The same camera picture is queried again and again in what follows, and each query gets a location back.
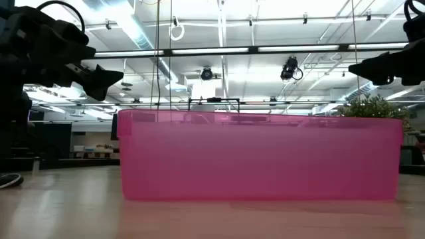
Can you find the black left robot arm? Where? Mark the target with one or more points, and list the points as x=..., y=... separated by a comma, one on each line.
x=13, y=126

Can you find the black overhead camera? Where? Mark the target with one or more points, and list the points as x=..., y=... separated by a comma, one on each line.
x=206, y=74

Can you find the potted green plant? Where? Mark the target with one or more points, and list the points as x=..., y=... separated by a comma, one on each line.
x=375, y=108

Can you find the black bar with light strips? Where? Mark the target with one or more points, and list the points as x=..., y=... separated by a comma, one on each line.
x=252, y=50

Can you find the low shelf with boxes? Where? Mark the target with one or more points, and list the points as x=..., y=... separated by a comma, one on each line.
x=96, y=152

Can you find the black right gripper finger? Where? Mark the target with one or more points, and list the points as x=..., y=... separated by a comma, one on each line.
x=382, y=68
x=415, y=63

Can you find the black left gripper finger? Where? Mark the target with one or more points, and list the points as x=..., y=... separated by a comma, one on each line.
x=96, y=81
x=83, y=53

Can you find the pink translucent plastic bin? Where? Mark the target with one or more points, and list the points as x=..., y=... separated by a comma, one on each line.
x=259, y=159

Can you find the black background screen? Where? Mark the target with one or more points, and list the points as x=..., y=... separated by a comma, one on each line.
x=114, y=127

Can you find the black partition panel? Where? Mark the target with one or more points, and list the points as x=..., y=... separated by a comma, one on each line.
x=50, y=141

